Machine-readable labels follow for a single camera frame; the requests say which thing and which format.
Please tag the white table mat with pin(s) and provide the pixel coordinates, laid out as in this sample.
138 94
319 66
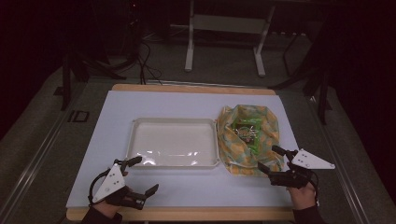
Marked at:
186 189

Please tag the thin black metal frame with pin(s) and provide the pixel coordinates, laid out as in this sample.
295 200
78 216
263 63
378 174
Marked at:
288 54

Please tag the white metal stand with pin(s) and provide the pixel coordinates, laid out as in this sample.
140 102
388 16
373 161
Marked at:
229 24

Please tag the green snack packet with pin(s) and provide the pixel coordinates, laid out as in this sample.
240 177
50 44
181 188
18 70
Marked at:
247 132

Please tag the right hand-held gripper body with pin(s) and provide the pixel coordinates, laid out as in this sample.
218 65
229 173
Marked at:
303 165

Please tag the metal floor rail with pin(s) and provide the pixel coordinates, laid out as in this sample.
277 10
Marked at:
342 174
37 161

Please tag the person's right hand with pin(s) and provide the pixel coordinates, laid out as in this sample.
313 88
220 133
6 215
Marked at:
302 196

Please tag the person's left hand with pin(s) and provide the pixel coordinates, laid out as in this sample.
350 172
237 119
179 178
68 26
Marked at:
107 209

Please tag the white plastic tray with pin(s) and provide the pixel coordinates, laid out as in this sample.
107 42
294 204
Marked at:
174 143

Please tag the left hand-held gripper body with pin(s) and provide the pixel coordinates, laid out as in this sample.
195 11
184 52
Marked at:
109 184

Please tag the black tripod stand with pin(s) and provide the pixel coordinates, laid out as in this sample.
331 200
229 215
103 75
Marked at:
77 67
320 87

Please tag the yellow patterned bag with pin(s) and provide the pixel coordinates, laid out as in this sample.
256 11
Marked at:
267 137

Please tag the black floor socket plate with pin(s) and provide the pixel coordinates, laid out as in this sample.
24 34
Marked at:
78 116

